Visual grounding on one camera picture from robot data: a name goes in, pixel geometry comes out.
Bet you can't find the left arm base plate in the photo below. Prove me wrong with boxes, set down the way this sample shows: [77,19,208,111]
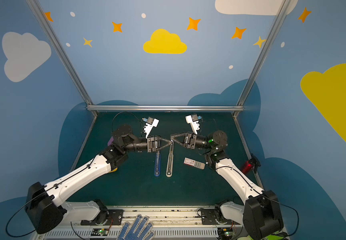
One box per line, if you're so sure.
[81,209,124,226]

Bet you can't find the aluminium frame post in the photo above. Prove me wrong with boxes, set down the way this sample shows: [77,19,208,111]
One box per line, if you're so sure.
[233,0,292,120]
[26,0,94,106]

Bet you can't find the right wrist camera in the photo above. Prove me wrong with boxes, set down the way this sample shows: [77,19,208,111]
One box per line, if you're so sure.
[185,114,202,135]

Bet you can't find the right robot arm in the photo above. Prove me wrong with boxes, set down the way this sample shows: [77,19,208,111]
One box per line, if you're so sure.
[171,131,284,240]

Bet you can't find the beige black stapler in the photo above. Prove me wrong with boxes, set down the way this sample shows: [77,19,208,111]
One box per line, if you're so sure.
[166,142,174,178]

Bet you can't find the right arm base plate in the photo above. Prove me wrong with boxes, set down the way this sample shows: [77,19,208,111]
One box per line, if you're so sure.
[197,208,240,225]

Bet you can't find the purple pink spatula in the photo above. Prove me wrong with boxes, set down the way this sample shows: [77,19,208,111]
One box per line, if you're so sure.
[108,137,114,146]

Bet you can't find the left controller board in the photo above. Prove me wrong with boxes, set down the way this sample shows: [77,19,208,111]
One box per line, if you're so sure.
[91,228,110,237]

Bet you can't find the right aluminium frame post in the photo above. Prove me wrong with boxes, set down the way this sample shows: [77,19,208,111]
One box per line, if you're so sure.
[233,0,292,120]

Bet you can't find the left aluminium frame post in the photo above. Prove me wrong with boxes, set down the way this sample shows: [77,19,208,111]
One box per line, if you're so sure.
[26,0,94,106]

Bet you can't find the right controller board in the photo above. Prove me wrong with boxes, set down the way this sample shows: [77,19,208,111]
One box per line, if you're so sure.
[217,228,235,240]

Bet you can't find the aluminium rear frame bar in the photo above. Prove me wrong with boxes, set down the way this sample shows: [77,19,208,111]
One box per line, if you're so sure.
[87,105,244,112]

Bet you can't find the controller board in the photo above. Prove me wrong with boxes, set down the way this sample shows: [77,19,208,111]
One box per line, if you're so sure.
[217,228,235,240]
[91,228,110,237]

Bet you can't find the blue black stapler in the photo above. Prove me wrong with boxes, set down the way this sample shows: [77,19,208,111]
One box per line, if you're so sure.
[154,151,161,177]

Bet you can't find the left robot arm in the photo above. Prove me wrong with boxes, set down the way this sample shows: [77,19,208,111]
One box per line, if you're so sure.
[25,125,172,234]

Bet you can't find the blue dotted work glove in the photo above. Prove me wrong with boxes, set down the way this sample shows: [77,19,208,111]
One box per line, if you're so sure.
[117,214,156,240]

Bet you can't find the red white staple box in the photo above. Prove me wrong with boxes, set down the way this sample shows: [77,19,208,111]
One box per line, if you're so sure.
[183,158,205,170]

